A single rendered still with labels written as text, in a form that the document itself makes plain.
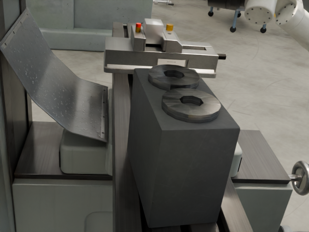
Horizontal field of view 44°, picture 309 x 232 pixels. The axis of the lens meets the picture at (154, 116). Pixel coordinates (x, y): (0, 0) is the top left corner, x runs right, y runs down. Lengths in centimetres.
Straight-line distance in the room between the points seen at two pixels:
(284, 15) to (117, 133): 48
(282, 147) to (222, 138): 227
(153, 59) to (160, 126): 64
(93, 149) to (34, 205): 24
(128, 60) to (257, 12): 43
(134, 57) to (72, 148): 34
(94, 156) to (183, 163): 48
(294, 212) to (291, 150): 66
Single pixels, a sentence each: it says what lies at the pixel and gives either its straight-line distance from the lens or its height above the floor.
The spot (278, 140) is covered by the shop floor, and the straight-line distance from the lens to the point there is 290.
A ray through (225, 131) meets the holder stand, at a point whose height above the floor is 112.
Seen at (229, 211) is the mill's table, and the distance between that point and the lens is 70.
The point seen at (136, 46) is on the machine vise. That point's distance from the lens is 114.
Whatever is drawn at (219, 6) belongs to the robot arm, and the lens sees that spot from 94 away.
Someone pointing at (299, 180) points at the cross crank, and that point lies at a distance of 138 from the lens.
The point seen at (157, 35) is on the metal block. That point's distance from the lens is 117.
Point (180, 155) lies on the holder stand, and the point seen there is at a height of 108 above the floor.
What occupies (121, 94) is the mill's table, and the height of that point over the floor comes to 94.
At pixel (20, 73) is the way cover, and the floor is 103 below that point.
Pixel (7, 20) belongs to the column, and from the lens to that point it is 98.
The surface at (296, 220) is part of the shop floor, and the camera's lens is 225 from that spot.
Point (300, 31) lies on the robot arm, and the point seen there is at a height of 117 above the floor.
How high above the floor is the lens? 139
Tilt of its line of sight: 29 degrees down
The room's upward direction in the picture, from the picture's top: 7 degrees clockwise
